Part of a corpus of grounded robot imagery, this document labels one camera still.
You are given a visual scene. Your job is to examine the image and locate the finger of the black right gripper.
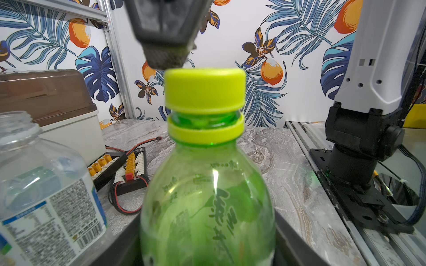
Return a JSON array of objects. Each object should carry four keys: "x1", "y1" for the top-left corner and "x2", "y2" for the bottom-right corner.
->
[{"x1": 124, "y1": 0, "x2": 213, "y2": 70}]

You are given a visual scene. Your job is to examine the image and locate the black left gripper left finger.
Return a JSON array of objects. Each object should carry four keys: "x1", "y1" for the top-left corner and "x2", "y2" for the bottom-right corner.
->
[{"x1": 79, "y1": 216, "x2": 143, "y2": 266}]

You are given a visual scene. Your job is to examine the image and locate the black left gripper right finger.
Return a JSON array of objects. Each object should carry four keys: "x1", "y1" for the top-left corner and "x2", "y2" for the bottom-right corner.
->
[{"x1": 272, "y1": 211, "x2": 328, "y2": 266}]

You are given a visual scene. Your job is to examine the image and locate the yellow-green bottle cap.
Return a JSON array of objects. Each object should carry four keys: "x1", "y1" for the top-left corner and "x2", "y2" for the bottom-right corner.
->
[{"x1": 164, "y1": 68, "x2": 246, "y2": 115}]

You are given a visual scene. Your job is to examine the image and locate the green plastic bottle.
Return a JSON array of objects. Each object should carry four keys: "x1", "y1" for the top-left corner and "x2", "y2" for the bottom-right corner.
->
[{"x1": 140, "y1": 111, "x2": 276, "y2": 266}]

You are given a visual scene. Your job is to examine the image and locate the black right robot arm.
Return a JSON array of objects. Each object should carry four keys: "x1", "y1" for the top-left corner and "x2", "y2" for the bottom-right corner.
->
[{"x1": 126, "y1": 1, "x2": 426, "y2": 184}]

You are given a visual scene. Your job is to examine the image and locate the clear plastic water bottle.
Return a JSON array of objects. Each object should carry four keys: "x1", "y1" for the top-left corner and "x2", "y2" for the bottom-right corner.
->
[{"x1": 1, "y1": 111, "x2": 110, "y2": 266}]

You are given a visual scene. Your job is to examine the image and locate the front yellow connector board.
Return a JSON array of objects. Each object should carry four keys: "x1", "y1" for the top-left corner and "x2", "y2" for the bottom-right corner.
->
[{"x1": 112, "y1": 147, "x2": 150, "y2": 196}]

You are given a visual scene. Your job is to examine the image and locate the brown lid storage box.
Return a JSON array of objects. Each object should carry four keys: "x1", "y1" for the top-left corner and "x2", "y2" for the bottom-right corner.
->
[{"x1": 1, "y1": 70, "x2": 106, "y2": 164}]

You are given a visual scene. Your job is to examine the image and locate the aluminium front rail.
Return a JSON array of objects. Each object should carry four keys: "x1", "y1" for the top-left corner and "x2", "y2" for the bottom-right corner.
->
[{"x1": 286, "y1": 121, "x2": 426, "y2": 266}]

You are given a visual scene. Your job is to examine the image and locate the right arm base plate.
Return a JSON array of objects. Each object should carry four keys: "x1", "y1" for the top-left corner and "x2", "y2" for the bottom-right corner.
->
[{"x1": 310, "y1": 149, "x2": 414, "y2": 234}]

